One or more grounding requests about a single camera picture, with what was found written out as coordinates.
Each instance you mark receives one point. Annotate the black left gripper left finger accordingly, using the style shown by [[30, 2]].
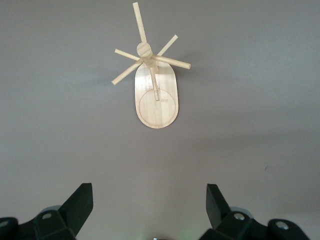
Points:
[[75, 207]]

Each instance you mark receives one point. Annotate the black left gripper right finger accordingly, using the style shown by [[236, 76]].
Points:
[[220, 210]]

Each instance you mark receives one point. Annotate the wooden cup rack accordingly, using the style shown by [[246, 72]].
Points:
[[157, 112]]

